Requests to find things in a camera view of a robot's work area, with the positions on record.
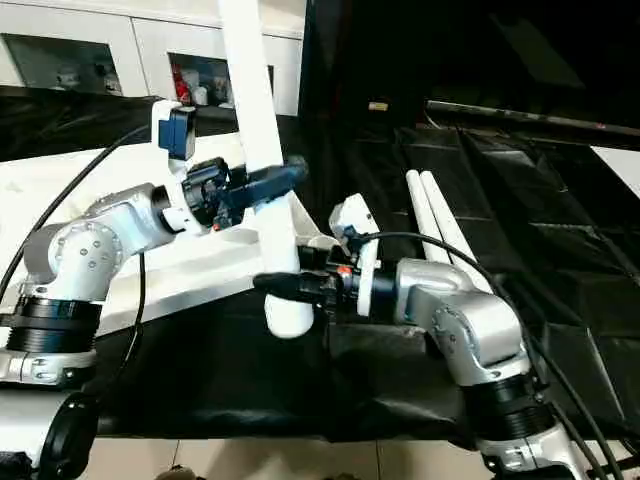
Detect long dark metal rod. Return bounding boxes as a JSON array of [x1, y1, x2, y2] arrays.
[[424, 99, 640, 139]]

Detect white glass-door cabinet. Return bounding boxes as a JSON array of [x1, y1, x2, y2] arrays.
[[0, 0, 306, 116]]

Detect black plastic table mat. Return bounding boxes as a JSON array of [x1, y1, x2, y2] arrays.
[[0, 84, 640, 446]]

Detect white plastic table leg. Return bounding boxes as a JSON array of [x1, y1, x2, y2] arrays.
[[405, 169, 451, 264], [419, 169, 494, 296], [217, 0, 315, 340]]

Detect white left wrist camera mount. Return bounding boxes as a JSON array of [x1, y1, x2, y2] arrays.
[[149, 99, 201, 236]]

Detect white plastic table top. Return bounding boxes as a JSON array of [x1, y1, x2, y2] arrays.
[[0, 127, 346, 346]]

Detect white flat board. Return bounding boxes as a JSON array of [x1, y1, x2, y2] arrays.
[[589, 145, 640, 199]]

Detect red cabinet item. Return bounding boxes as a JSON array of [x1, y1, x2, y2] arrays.
[[172, 64, 194, 101]]

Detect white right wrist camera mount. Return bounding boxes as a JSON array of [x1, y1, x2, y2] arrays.
[[328, 193, 381, 317]]

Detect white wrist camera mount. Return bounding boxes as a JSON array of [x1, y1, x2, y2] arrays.
[[149, 99, 201, 236], [328, 193, 381, 317]]

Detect large black backdrop sheet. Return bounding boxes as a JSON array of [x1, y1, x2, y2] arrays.
[[299, 0, 640, 131]]

